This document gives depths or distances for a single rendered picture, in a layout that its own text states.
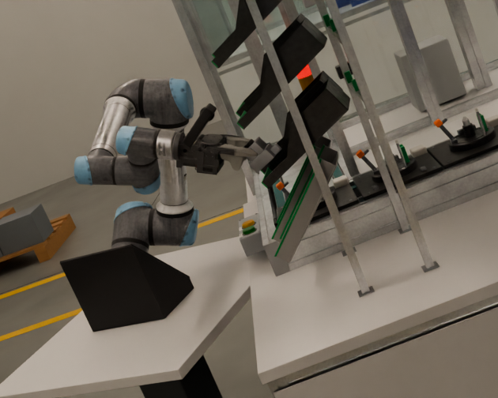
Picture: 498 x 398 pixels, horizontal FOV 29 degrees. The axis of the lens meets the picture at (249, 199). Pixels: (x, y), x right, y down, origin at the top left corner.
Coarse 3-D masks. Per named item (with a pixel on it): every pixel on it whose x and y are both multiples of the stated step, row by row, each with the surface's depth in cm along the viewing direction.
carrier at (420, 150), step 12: (396, 144) 277; (396, 156) 289; (408, 156) 296; (420, 156) 291; (408, 168) 279; (432, 168) 275; (360, 180) 292; (372, 180) 287; (408, 180) 274; (360, 192) 280; (372, 192) 276; (384, 192) 274
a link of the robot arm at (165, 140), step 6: (162, 132) 240; (168, 132) 240; (174, 132) 240; (162, 138) 239; (168, 138) 239; (174, 138) 239; (162, 144) 239; (168, 144) 239; (162, 150) 239; (168, 150) 239; (162, 156) 241; (168, 156) 240
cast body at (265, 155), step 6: (258, 138) 237; (246, 144) 237; (252, 144) 235; (258, 144) 235; (264, 144) 237; (276, 144) 235; (258, 150) 235; (264, 150) 235; (270, 150) 236; (276, 150) 236; (252, 156) 236; (258, 156) 235; (264, 156) 235; (270, 156) 235; (252, 162) 237; (258, 162) 236; (264, 162) 236; (252, 168) 237; (258, 168) 237
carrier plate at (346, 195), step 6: (342, 186) 293; (348, 186) 291; (336, 192) 290; (342, 192) 288; (348, 192) 285; (342, 198) 282; (348, 198) 279; (354, 198) 277; (336, 204) 279; (342, 204) 276; (348, 204) 275; (354, 204) 275; (276, 210) 298; (318, 210) 280; (324, 210) 278; (318, 216) 276
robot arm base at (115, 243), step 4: (116, 240) 295; (120, 240) 294; (124, 240) 293; (128, 240) 293; (132, 240) 293; (136, 240) 294; (140, 240) 295; (112, 244) 296; (116, 244) 294; (120, 244) 293; (124, 244) 293; (128, 244) 293; (136, 244) 293; (140, 244) 294; (144, 244) 295; (148, 244) 298; (112, 248) 295; (140, 248) 293; (144, 248) 295; (148, 248) 298; (148, 252) 297
